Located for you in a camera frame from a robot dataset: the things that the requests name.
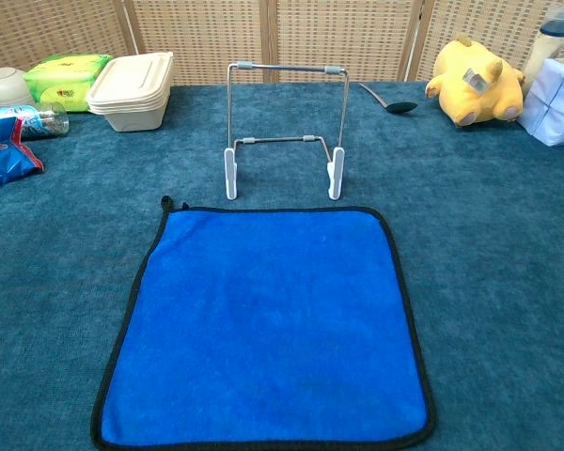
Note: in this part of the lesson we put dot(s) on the blue cloth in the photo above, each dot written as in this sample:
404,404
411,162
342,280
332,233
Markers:
263,329

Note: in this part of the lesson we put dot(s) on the teal table cloth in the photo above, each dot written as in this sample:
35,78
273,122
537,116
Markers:
474,235

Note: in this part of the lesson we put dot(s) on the wicker folding screen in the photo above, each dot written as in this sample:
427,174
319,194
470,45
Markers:
207,37

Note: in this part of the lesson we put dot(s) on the beige lidded lunch box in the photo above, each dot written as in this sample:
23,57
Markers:
131,89

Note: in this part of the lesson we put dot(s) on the yellow plush toy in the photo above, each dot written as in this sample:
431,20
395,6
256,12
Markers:
470,94

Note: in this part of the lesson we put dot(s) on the clear bottle with blue label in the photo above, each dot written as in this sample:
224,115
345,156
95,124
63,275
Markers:
42,121

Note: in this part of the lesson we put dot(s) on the green tissue pack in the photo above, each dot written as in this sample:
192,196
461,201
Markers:
61,75

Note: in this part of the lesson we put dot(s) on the blue red snack bag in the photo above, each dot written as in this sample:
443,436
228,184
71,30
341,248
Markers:
0,155

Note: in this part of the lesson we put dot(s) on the white blue wet wipes pack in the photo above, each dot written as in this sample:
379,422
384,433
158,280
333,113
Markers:
554,108

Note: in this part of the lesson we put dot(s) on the beige bowl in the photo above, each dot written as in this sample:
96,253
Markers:
4,87

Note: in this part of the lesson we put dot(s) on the baby bottle with blue cap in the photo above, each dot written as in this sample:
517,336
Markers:
543,51

